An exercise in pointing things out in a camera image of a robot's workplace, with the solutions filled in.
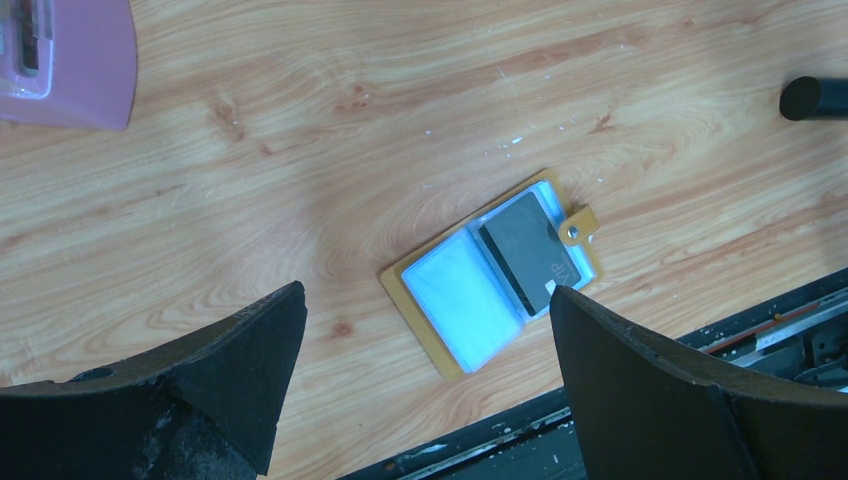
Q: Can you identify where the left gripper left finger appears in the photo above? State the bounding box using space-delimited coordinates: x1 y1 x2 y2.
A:
1 281 307 479

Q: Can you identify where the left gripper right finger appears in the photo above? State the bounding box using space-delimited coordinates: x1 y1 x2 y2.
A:
550 287 847 479

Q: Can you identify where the yellow leather card holder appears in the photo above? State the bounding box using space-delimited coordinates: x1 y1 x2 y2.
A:
380 169 604 380

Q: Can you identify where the black credit card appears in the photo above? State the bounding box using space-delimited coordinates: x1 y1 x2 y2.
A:
478 191 583 317

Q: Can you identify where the black cylinder on table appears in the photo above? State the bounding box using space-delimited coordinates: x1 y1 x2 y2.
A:
779 76 847 121

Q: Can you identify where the pink wedge stand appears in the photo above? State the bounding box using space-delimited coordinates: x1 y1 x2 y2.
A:
1 0 138 131

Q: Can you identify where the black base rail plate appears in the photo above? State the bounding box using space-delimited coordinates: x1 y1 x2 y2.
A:
354 271 847 479

